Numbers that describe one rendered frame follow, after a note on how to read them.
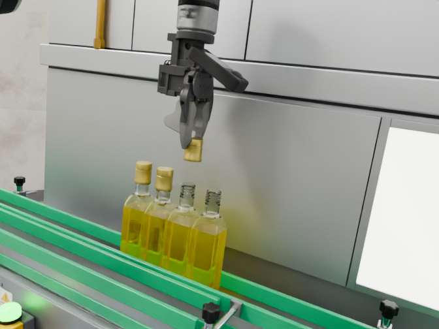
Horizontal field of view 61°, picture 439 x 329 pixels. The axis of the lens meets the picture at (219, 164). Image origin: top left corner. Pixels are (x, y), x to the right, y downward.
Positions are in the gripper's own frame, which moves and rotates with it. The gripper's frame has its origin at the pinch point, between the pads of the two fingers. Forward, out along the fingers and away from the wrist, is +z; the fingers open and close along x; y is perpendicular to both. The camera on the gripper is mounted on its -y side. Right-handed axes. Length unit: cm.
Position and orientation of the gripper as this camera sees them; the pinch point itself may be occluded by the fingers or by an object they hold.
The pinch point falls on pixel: (193, 141)
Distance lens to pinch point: 72.8
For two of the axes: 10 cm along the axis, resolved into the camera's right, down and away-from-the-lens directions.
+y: -8.7, -2.0, 4.4
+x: -4.7, 1.3, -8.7
